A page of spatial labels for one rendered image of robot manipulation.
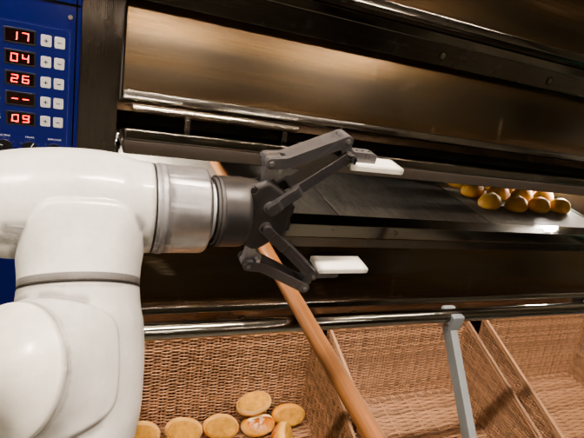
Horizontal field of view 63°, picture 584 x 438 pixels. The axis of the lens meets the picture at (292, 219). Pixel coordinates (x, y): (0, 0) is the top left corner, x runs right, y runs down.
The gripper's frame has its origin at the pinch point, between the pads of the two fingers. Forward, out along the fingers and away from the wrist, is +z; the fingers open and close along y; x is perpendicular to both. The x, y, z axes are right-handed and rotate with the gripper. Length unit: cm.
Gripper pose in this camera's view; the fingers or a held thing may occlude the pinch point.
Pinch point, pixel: (371, 217)
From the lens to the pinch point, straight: 58.9
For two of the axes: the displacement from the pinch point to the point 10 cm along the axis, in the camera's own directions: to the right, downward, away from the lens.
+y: -2.3, 8.7, 4.3
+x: 3.5, 4.8, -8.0
